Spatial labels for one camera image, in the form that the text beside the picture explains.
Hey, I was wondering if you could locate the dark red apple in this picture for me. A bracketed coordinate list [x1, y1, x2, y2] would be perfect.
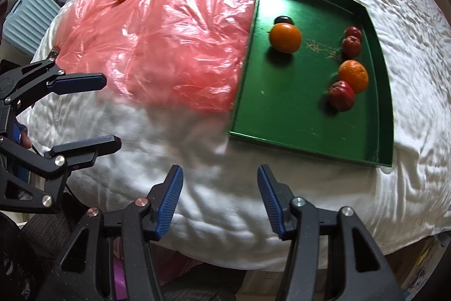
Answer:
[327, 80, 355, 111]

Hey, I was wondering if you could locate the dark plum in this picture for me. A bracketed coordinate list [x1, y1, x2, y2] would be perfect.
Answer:
[274, 15, 294, 25]

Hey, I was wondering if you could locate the light blue suitcase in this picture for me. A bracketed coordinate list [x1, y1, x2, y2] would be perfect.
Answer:
[2, 0, 60, 58]

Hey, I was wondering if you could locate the white bed quilt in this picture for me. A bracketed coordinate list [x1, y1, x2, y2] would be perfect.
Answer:
[19, 0, 450, 271]

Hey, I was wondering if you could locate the pink plastic sheet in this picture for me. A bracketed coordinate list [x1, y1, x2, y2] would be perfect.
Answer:
[52, 0, 255, 112]

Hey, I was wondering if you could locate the green tray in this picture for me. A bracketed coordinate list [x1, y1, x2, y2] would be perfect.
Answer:
[229, 0, 394, 167]

